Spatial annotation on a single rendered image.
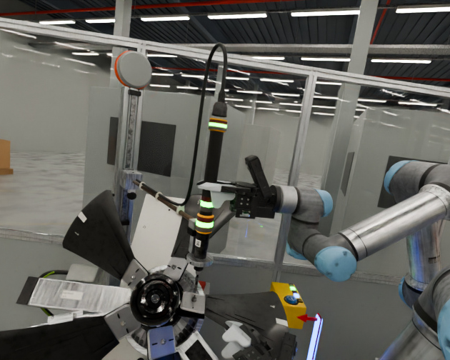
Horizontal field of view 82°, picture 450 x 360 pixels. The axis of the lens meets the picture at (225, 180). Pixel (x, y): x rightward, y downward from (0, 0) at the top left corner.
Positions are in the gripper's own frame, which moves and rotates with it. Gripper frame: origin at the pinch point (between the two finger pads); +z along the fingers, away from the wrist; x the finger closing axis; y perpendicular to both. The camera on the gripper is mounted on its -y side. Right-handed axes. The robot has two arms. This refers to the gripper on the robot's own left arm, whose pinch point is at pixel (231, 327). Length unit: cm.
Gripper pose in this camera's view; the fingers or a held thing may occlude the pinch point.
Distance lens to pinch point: 73.1
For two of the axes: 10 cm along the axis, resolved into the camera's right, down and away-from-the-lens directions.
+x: -0.6, 9.8, 2.1
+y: -7.9, 0.8, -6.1
